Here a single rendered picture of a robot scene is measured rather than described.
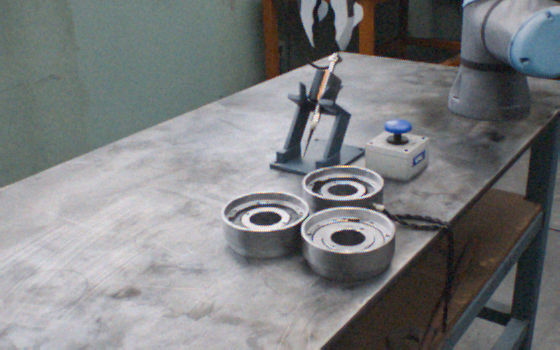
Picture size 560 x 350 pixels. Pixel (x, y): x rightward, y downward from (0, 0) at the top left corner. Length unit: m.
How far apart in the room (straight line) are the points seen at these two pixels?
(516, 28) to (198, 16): 2.04
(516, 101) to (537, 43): 0.20
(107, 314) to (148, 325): 0.05
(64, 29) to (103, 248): 1.72
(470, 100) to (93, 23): 1.67
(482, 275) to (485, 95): 0.32
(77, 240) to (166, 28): 2.02
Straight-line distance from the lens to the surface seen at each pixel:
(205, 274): 0.75
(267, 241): 0.75
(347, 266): 0.70
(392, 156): 0.95
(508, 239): 1.35
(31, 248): 0.86
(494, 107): 1.21
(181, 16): 2.87
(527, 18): 1.07
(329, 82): 0.99
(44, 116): 2.48
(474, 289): 1.18
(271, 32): 3.14
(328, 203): 0.81
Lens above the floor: 1.20
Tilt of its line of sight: 23 degrees down
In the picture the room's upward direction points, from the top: 3 degrees counter-clockwise
